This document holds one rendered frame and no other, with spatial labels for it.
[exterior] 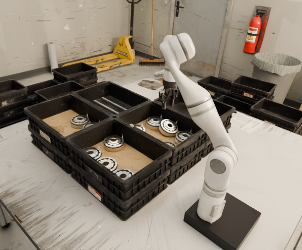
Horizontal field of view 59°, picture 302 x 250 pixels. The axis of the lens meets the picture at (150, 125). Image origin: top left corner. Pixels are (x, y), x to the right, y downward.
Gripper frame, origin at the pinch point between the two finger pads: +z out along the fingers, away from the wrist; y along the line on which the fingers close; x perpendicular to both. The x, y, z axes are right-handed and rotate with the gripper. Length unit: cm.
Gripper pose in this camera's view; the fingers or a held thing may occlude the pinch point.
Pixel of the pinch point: (167, 104)
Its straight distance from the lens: 137.2
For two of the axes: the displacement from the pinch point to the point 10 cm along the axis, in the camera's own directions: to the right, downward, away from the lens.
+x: -7.3, -4.1, 5.5
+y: 6.8, -3.5, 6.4
